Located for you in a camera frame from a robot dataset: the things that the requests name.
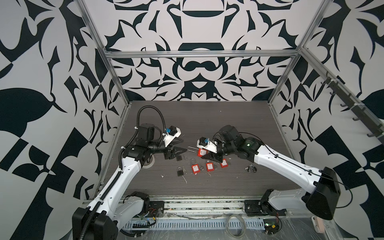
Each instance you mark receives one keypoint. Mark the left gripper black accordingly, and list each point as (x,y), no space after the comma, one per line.
(172,153)

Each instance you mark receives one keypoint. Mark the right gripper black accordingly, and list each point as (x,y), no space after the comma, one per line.
(213,156)

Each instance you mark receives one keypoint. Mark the red padlock with white label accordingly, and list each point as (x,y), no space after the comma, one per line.
(224,163)

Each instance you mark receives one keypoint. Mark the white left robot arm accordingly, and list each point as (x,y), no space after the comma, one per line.
(105,216)

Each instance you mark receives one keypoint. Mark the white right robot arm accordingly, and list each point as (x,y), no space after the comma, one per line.
(319,190)

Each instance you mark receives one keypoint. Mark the roll of clear tape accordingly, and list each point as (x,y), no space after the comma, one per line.
(148,164)

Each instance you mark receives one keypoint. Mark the bunch of keys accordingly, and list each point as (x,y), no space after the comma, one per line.
(251,169)

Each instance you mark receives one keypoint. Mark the green lit circuit board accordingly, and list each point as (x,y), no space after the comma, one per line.
(272,226)

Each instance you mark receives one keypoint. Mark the pink white device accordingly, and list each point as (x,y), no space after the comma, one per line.
(318,224)

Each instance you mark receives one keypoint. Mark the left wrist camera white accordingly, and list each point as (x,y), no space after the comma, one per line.
(170,134)

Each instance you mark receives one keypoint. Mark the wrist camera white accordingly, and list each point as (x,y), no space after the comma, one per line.
(207,144)
(170,134)

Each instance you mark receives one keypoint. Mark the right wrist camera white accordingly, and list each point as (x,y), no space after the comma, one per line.
(207,144)

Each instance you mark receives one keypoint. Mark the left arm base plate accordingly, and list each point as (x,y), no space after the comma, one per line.
(152,209)

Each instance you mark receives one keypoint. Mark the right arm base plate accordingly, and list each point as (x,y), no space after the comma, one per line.
(259,208)

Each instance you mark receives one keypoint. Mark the white perforated cable duct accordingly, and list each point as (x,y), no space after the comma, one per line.
(185,224)

